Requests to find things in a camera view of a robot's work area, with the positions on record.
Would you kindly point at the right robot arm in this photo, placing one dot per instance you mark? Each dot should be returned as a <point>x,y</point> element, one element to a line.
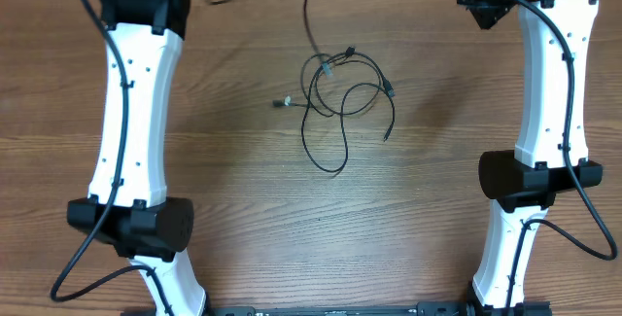
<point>550,155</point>

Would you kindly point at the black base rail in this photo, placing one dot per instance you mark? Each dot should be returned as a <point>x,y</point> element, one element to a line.
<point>330,311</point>

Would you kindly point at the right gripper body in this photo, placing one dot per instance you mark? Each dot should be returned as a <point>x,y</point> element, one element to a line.
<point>487,1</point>

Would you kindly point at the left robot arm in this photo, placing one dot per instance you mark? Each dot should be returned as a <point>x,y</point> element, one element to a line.
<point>127,205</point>

